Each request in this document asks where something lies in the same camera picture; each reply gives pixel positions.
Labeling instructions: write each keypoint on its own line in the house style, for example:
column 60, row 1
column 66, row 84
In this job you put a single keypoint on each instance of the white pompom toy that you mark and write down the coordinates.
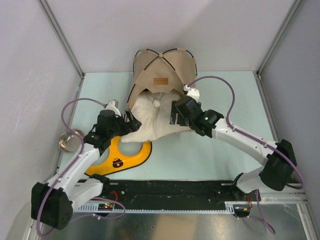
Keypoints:
column 156, row 103

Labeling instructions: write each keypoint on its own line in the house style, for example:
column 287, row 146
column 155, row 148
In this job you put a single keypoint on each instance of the cream fluffy cushion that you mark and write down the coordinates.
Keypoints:
column 155, row 121

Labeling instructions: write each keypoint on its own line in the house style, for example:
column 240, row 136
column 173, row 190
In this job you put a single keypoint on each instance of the yellow double bowl holder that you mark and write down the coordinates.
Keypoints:
column 117, row 161

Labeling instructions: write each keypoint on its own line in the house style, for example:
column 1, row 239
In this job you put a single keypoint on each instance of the left aluminium frame post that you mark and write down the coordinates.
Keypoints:
column 49, row 14

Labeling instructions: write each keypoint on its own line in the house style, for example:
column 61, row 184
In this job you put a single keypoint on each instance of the black tent pole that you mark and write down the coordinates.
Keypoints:
column 150, row 62
column 175, row 67

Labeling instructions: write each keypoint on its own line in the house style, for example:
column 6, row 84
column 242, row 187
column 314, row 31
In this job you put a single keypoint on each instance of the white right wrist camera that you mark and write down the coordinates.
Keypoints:
column 191, row 92

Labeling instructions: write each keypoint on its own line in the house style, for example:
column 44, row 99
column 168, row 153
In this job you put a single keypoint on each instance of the black tent pole front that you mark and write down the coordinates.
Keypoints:
column 175, row 67

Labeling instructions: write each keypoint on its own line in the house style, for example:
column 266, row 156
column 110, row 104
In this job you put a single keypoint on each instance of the right aluminium frame post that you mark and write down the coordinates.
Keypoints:
column 286, row 23

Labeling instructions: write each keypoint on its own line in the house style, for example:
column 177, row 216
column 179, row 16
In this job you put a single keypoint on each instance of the aluminium frame post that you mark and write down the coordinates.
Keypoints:
column 286, row 23
column 49, row 14

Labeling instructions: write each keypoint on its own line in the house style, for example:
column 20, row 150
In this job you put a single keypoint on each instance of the black tent pole back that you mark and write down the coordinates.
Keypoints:
column 150, row 62

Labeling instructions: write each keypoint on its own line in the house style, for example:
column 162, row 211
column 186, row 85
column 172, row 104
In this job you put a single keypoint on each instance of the beige fabric pet tent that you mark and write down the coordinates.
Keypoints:
column 162, row 72

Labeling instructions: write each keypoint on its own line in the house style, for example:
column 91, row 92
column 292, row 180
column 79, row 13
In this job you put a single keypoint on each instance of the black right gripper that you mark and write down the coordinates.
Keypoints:
column 174, row 111

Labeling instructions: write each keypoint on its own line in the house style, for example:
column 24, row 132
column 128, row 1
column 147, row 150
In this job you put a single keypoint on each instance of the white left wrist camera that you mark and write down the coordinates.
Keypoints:
column 113, row 106

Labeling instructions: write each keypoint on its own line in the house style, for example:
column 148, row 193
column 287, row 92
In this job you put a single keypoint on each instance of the small circuit board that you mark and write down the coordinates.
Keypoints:
column 105, row 206

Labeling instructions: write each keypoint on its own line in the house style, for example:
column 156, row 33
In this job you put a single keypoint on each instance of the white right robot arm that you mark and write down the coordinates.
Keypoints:
column 277, row 159

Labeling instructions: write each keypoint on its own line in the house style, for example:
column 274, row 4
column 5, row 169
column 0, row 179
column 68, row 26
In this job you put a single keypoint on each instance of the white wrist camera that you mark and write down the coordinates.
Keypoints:
column 113, row 106
column 191, row 92

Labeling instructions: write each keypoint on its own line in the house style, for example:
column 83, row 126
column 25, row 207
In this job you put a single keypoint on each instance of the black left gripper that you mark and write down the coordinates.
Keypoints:
column 132, row 126

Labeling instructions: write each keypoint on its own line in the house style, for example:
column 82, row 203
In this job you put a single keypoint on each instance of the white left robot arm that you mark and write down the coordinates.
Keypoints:
column 54, row 202

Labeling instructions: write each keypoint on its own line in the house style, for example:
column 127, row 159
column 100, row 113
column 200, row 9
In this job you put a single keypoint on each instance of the steel pet bowl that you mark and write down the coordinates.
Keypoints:
column 69, row 142

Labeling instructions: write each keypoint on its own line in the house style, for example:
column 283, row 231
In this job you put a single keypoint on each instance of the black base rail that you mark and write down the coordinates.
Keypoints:
column 175, row 195

